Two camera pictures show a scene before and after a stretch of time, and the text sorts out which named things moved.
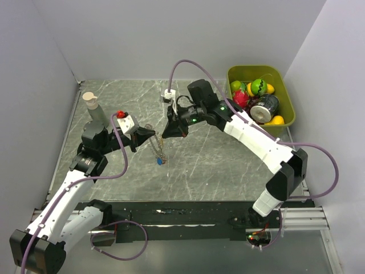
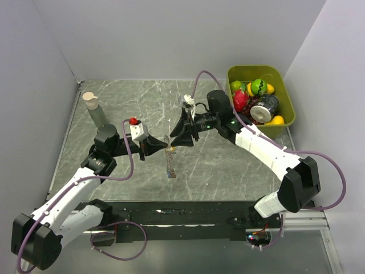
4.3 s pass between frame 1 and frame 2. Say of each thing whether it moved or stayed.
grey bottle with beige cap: stayed
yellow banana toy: stayed
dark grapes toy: stayed
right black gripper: moved
